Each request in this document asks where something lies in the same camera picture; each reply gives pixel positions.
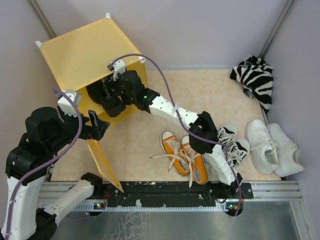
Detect black shoe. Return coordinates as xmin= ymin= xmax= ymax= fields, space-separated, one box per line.
xmin=86 ymin=80 xmax=108 ymax=105
xmin=99 ymin=82 xmax=126 ymax=118

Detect yellow cabinet door panel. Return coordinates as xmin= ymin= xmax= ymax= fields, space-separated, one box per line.
xmin=86 ymin=139 xmax=124 ymax=193

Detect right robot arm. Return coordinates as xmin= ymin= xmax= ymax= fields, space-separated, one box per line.
xmin=105 ymin=70 xmax=243 ymax=198

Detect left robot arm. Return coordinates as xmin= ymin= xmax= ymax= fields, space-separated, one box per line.
xmin=0 ymin=107 xmax=110 ymax=240

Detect yellow shoe cabinet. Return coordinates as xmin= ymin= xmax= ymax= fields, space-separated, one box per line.
xmin=34 ymin=12 xmax=148 ymax=127

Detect orange sneaker left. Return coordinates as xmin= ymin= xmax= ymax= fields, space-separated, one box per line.
xmin=149 ymin=130 xmax=190 ymax=177

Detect orange sneaker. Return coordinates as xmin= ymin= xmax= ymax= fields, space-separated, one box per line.
xmin=180 ymin=135 xmax=209 ymax=188
xmin=149 ymin=130 xmax=190 ymax=177

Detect orange sneaker right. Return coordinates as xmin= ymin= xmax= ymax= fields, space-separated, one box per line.
xmin=180 ymin=135 xmax=209 ymax=188

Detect black white sneaker left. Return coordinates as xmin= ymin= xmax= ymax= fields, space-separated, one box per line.
xmin=217 ymin=124 xmax=238 ymax=146

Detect black white sneaker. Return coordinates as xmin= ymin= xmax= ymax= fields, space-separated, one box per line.
xmin=217 ymin=124 xmax=238 ymax=146
xmin=227 ymin=138 xmax=251 ymax=168

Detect black white sneaker right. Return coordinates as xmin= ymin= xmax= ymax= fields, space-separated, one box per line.
xmin=227 ymin=138 xmax=251 ymax=168

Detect zebra striped cloth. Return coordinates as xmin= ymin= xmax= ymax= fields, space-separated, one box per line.
xmin=229 ymin=55 xmax=274 ymax=112

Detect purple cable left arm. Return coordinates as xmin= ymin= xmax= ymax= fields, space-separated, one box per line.
xmin=3 ymin=87 xmax=83 ymax=238

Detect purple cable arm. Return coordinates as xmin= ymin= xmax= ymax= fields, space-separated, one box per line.
xmin=111 ymin=53 xmax=245 ymax=216
xmin=3 ymin=87 xmax=83 ymax=238

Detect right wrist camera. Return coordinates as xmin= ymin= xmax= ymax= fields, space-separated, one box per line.
xmin=107 ymin=59 xmax=126 ymax=82

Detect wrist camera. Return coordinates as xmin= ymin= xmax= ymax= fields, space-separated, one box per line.
xmin=107 ymin=59 xmax=126 ymax=82
xmin=57 ymin=90 xmax=82 ymax=117

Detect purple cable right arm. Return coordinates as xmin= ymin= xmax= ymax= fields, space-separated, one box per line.
xmin=111 ymin=53 xmax=245 ymax=216

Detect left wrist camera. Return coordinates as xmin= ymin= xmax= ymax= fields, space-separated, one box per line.
xmin=57 ymin=90 xmax=82 ymax=117

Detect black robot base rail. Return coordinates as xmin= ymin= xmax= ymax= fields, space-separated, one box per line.
xmin=83 ymin=181 xmax=254 ymax=216

